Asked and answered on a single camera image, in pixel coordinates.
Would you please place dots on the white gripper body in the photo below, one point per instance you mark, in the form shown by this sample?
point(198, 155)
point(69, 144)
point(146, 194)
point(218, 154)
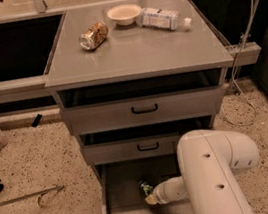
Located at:
point(160, 193)

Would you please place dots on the green soda can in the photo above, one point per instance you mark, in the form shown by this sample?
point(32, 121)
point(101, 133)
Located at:
point(145, 188)

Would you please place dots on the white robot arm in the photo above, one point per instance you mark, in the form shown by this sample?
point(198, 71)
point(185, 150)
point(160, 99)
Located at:
point(207, 159)

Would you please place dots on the bottom grey drawer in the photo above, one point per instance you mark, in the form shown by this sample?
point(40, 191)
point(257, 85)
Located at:
point(121, 191)

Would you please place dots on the grey drawer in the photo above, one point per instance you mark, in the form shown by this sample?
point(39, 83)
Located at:
point(121, 191)
point(138, 142)
point(139, 102)

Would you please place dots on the middle grey drawer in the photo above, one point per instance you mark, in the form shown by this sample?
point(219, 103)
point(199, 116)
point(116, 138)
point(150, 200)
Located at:
point(138, 142)

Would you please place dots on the top grey drawer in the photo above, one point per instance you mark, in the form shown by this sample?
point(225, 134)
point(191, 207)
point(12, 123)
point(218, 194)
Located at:
point(139, 102)

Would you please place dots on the grey drawer cabinet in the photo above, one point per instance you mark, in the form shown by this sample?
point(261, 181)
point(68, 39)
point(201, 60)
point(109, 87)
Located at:
point(132, 52)

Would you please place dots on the gold brown soda can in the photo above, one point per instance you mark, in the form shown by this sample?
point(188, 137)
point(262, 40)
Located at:
point(93, 36)

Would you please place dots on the metal hook rod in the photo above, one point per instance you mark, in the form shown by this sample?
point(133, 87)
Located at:
point(38, 194)

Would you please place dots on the black clip on floor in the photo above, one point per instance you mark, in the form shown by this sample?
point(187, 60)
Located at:
point(37, 120)

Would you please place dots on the clear plastic water bottle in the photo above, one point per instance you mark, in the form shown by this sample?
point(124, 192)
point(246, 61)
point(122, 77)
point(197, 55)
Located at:
point(163, 19)

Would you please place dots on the white bowl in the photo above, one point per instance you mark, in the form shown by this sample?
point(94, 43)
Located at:
point(125, 14)

